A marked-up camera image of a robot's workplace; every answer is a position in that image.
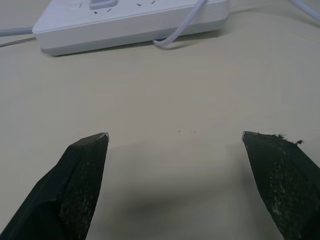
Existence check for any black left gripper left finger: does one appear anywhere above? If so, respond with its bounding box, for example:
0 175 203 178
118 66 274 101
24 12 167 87
0 132 111 240

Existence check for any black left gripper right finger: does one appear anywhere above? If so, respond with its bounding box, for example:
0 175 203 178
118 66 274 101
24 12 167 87
241 130 320 240

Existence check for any white power strip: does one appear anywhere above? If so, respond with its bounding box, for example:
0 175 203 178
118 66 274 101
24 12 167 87
32 0 230 57

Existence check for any white plug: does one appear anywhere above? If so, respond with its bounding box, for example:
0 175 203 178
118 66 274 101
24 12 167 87
89 0 118 10

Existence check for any thin white cable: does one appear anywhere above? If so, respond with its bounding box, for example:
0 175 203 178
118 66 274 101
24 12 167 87
152 0 208 48

